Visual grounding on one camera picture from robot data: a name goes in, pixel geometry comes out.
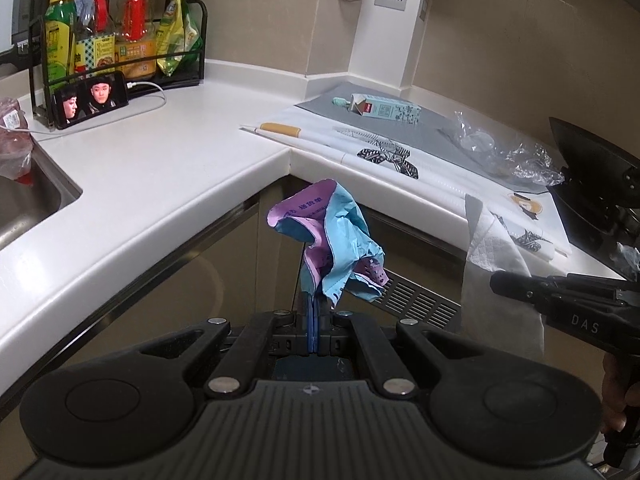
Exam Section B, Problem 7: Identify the silver cabinet vent grille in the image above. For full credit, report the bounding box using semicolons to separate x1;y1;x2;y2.
384;269;464;334

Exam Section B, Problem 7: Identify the white charging cable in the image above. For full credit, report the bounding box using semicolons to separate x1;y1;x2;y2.
0;80;169;137

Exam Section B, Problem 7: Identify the blue purple paper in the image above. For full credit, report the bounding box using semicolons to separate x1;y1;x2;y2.
266;178;389;307

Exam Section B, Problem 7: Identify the white paper towel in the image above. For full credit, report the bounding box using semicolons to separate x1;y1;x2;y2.
459;194;547;362

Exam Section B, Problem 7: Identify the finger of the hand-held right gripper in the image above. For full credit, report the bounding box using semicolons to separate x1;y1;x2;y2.
489;270;640;312

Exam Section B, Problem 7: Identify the person's right hand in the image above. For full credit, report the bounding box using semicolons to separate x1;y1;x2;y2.
601;352;631;436

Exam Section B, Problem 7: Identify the red capped sauce bottle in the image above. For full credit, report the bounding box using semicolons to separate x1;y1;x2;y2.
74;0;119;75

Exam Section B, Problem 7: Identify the black smartphone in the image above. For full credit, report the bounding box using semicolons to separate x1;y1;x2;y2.
52;70;132;131

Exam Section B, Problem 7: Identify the stainless steel sink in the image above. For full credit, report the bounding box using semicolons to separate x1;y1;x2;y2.
0;132;84;252

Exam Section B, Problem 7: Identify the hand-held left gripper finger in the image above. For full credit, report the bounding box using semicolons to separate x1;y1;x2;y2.
313;290;496;398
134;287;314;397

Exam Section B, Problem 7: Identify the beige kitchen cabinet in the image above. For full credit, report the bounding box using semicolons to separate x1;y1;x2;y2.
0;194;640;426

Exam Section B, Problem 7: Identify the bagged raw meat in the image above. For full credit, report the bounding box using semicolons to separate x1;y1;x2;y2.
0;97;37;187

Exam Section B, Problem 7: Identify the small clear wrapper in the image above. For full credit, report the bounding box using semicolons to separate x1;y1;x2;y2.
612;241;640;277

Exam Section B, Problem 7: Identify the black wire rack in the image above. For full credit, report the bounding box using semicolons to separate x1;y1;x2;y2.
27;0;209;127

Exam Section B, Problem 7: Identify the black wok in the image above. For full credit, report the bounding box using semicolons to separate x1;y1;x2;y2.
546;116;640;282

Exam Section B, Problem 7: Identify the white milk carton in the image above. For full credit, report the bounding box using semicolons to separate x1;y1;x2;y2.
332;92;422;126

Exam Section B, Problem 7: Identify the clear plastic bag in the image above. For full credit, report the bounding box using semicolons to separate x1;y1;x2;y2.
454;109;567;187

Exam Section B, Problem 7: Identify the green yellow capped bottle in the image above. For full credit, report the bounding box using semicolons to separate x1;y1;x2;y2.
43;0;79;82

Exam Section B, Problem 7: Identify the green snack bag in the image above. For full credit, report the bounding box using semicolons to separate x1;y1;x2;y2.
154;0;204;79

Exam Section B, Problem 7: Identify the red label oil bottle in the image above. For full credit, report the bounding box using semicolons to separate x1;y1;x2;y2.
114;0;159;79

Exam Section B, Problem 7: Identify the white printed mat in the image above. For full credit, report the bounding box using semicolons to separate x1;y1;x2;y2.
239;105;572;262

